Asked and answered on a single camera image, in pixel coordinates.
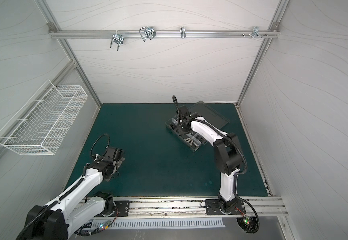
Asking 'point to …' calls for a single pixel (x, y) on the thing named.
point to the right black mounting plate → (212, 207)
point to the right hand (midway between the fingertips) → (185, 126)
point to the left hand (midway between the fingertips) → (118, 161)
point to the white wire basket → (40, 126)
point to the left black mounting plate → (123, 207)
